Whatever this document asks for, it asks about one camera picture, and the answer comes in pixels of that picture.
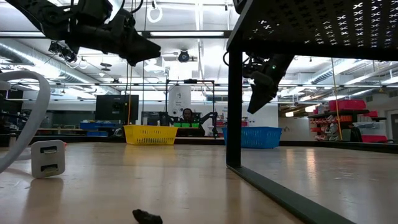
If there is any blue plastic basket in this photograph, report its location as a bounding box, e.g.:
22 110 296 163
221 126 283 149

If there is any yellow plastic basket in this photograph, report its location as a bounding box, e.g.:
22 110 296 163
123 124 179 146

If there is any black spotlight cluster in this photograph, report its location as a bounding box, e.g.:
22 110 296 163
48 42 78 64

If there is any white cable ring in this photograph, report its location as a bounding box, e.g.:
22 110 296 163
146 0 164 24

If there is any black perforated metal shelf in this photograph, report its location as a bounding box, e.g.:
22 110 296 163
224 0 398 224

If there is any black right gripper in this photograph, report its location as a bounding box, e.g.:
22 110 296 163
244 55 295 114

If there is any storage rack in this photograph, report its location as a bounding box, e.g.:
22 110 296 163
307 98 388 144

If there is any yellow hanging cable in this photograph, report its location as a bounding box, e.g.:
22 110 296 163
330 58 343 141

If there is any red storage bin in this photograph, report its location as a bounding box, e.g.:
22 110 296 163
328 99 367 112
361 134 389 144

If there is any white cabinet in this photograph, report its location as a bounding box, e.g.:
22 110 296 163
167 86 192 137

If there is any small blue bin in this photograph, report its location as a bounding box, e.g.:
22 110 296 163
79 121 103 131

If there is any white USB charger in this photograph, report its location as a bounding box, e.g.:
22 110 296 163
30 139 66 179

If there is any black monitor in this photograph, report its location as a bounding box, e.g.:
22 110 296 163
95 94 140 126

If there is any black stand frame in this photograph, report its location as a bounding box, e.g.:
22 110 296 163
164 78 216 127

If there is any black aluminium rig frame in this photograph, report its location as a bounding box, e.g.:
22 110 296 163
0 0 398 155

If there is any black round ceiling camera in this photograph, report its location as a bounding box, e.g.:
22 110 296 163
177 49 191 63

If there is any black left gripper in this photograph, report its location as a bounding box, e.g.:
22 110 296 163
90 9 162 67

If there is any small black crumb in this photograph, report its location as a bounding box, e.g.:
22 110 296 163
132 208 164 224

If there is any white cable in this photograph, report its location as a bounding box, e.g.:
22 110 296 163
0 70 51 174

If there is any person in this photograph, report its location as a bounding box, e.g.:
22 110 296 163
181 108 206 137

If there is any silver ventilation duct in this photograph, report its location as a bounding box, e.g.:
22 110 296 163
0 42 121 96

